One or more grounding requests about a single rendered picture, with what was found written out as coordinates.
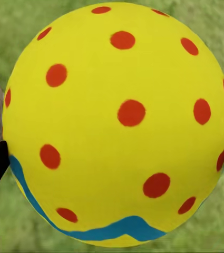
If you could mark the easter egg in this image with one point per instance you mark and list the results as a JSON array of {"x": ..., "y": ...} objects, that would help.
[{"x": 114, "y": 122}]

